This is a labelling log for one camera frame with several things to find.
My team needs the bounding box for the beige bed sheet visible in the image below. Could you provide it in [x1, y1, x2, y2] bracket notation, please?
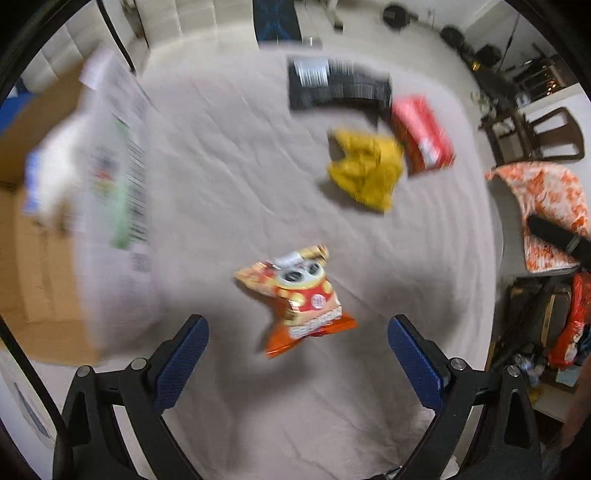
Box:
[0, 39, 502, 480]

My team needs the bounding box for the red plastic bag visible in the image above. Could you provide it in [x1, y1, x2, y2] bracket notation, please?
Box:
[547, 272, 591, 370]

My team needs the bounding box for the black remote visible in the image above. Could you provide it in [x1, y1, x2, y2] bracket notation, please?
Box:
[527, 215, 591, 268]

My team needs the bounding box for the cardboard box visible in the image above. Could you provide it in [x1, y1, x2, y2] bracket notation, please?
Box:
[0, 62, 109, 366]

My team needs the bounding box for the blue patterned black panel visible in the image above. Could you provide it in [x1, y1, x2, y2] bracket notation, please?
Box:
[252, 0, 302, 44]

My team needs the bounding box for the yellow snack bag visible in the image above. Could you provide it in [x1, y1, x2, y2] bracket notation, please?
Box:
[327, 128, 406, 213]

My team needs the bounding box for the orange snack bag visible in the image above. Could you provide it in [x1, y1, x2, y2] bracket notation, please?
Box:
[235, 244, 358, 360]

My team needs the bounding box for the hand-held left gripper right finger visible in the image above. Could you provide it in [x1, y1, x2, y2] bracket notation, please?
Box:
[388, 315, 542, 480]

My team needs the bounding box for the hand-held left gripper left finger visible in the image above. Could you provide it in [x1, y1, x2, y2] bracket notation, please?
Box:
[53, 314, 210, 480]

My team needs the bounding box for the black packet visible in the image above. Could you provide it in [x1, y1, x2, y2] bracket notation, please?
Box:
[287, 56, 393, 121]

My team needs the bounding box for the red packet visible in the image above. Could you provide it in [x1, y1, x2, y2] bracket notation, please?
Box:
[390, 95, 457, 175]

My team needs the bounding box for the white plastic package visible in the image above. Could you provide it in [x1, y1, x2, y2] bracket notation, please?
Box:
[23, 46, 162, 356]

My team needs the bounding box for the wooden chair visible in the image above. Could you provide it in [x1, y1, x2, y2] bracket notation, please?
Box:
[480, 107, 583, 168]

